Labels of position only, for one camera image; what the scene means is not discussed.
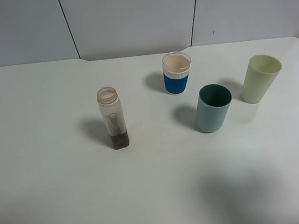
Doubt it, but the pale green plastic cup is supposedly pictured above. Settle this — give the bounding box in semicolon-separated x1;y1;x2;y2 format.
241;54;282;104

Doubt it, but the teal plastic cup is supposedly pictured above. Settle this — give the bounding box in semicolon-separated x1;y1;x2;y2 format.
196;84;232;133

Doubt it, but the clear plastic drink bottle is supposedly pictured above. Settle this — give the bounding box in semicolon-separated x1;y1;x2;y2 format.
97;86;130;150

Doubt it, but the blue sleeved glass cup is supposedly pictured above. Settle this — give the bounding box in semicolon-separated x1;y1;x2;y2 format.
161;52;192;95

